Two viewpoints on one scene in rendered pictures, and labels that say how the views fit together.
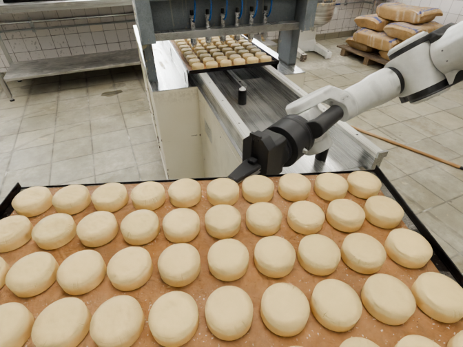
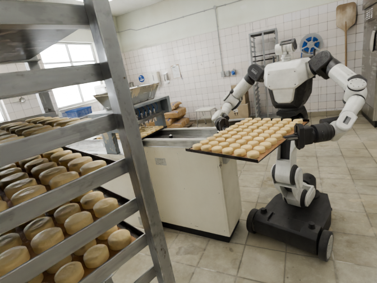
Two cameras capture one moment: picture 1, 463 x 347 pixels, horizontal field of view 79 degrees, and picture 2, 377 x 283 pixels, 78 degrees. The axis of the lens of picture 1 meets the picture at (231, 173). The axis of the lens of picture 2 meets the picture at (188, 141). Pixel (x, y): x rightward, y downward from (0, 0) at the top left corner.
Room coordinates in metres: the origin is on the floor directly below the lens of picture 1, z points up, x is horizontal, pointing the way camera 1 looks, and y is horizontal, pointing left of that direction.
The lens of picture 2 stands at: (-0.54, 1.03, 1.39)
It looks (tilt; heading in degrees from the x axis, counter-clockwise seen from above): 17 degrees down; 321
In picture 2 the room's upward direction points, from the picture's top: 10 degrees counter-clockwise
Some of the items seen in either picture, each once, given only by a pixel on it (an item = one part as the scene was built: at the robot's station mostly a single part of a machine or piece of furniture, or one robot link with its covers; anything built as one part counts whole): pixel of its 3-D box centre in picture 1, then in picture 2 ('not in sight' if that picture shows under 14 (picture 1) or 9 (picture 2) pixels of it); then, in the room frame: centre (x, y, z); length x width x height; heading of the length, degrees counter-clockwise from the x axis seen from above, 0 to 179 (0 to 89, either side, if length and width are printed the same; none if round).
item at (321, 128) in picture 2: not in sight; (309, 134); (-0.10, -0.07, 1.00); 0.12 x 0.10 x 0.13; 49
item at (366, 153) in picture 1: (243, 51); (141, 131); (1.53, -0.06, 0.87); 2.01 x 0.03 x 0.07; 19
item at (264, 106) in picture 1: (258, 195); (194, 182); (0.90, -0.12, 0.45); 0.70 x 0.34 x 0.90; 19
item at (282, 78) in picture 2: not in sight; (290, 80); (0.21, -0.55, 1.20); 0.34 x 0.30 x 0.36; 5
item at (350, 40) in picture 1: (373, 41); not in sight; (4.43, -2.09, 0.19); 0.72 x 0.42 x 0.15; 116
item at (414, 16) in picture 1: (406, 12); (165, 106); (4.12, -2.26, 0.62); 0.72 x 0.42 x 0.17; 30
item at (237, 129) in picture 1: (188, 58); (120, 141); (1.44, 0.21, 0.87); 2.01 x 0.03 x 0.07; 19
